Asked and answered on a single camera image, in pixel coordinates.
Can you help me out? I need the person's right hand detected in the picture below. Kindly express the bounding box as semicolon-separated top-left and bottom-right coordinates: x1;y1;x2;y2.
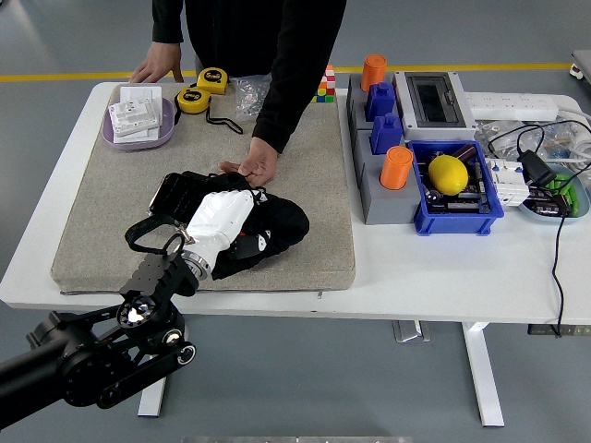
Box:
128;42;185;85

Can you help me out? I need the person's left hand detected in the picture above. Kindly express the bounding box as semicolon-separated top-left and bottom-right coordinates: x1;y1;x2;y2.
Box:
219;137;280;188

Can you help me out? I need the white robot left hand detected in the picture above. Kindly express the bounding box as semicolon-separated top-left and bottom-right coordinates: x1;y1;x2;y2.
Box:
185;186;272;268

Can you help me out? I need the black rag with red patch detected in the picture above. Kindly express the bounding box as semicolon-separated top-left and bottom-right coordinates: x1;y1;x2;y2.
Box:
210;192;310;281

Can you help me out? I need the table height control panel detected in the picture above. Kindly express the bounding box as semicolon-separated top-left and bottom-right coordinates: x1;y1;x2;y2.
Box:
527;323;591;338

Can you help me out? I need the yellow tape measure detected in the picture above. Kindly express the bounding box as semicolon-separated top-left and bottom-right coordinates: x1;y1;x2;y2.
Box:
173;86;245;136
197;66;230;96

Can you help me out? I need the clear bag of screws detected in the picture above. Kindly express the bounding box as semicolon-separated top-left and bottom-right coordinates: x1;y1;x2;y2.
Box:
229;75;273;124

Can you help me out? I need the grey-brown mat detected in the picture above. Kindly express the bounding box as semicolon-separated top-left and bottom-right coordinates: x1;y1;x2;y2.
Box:
50;81;357;296

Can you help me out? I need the purple plastic tray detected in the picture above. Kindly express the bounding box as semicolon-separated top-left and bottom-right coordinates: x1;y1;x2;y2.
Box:
101;96;177;152

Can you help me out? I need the person's torso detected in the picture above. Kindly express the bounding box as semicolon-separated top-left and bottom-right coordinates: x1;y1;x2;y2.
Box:
183;0;348;79

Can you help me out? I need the colourful puzzle cube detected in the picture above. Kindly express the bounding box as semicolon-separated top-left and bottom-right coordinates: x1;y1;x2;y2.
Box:
311;64;337;105

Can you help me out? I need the grey peg base block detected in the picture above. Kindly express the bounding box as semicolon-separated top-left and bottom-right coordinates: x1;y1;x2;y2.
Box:
345;72;407;135
353;128;422;226

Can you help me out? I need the blue block peg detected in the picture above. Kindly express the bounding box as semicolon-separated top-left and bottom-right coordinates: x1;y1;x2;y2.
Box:
370;113;405;156
365;81;399;124

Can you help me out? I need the orange cylinder peg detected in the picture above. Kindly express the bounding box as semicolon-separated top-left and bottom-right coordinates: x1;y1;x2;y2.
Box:
360;54;388;93
379;146;415;191

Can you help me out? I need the grey electrical distribution box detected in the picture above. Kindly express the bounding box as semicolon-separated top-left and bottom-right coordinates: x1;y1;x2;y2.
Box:
392;70;479;143

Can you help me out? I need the yellow lemon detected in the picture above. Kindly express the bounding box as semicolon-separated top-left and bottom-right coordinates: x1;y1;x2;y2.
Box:
428;155;471;195

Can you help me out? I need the blue plastic bin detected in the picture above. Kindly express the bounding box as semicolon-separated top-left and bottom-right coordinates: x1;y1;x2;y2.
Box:
405;139;506;237

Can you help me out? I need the brown cylindrical capacitor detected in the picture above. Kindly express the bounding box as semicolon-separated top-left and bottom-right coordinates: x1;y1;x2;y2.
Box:
451;143;478;163

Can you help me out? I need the black electronic module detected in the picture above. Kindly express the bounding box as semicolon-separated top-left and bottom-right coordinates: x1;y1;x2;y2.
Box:
442;193;484;214

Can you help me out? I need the clear bag of small parts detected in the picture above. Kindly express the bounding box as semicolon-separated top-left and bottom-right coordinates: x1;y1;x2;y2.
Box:
475;117;578;162

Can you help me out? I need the white circuit breaker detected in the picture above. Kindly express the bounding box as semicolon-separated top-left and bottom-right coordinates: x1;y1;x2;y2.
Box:
484;157;532;209

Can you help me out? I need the white power strip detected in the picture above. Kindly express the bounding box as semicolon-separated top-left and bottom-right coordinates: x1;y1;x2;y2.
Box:
464;91;560;122

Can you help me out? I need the black power adapter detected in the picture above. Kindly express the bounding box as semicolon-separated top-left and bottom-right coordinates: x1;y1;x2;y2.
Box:
516;150;559;186

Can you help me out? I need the dark relay module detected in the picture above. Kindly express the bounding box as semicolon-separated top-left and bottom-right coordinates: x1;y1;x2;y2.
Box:
525;186;573;217

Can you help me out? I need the light blue tray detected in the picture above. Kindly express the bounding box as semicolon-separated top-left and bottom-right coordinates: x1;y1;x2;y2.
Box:
516;163;591;226

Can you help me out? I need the green terminal block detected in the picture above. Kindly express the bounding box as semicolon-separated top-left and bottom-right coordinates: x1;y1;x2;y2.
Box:
547;174;582;218

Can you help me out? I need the white cart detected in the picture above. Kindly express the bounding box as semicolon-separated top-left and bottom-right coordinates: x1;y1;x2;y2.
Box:
568;49;591;87

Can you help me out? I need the white wall socket plate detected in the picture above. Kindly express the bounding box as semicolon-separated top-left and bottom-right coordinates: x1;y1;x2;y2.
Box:
118;85;164;129
112;125;162;145
107;99;162;138

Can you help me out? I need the metal bracket under table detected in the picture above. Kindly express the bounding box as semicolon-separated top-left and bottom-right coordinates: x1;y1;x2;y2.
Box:
392;320;431;343

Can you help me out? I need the black cable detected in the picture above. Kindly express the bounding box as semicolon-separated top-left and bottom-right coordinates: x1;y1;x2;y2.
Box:
488;119;591;339

